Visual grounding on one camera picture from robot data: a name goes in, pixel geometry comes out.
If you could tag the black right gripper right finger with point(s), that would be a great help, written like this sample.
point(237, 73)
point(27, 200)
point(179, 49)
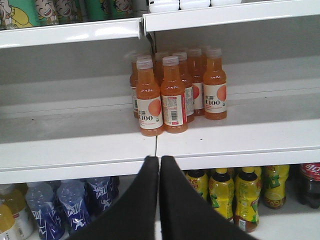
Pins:
point(185, 215)

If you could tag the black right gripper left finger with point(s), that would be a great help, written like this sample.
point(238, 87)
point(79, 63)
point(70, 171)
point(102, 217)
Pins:
point(133, 216)

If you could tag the yellow lemon tea bottle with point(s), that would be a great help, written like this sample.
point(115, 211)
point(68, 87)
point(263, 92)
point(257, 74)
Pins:
point(221, 192)
point(198, 178)
point(247, 194)
point(274, 182)

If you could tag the blue sports drink bottle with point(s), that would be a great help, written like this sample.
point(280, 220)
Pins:
point(104, 190)
point(41, 200)
point(71, 195)

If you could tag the orange C100 juice bottle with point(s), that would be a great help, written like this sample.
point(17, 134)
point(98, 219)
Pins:
point(148, 99)
point(215, 86)
point(173, 97)

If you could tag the orange vitamin drink bottle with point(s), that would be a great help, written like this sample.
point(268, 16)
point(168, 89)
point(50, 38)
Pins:
point(15, 220)

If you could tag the white metal store shelving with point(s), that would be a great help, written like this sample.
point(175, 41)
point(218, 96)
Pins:
point(66, 109)

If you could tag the coca cola plastic bottle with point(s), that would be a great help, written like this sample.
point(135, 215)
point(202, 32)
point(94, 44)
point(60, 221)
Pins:
point(308, 184)

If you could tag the white peach drink bottle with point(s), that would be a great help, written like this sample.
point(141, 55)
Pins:
point(159, 6)
point(215, 3)
point(193, 4)

